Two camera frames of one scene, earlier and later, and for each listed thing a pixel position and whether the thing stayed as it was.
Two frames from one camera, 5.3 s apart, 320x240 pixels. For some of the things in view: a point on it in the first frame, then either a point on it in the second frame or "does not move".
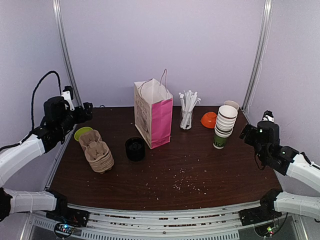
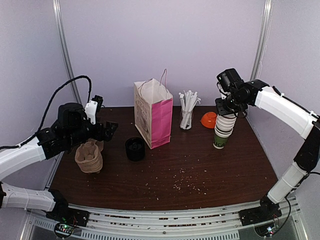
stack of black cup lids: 135,149 does not move
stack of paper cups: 226,121 does not move
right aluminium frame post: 260,55 does not move
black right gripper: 246,135 → 225,110
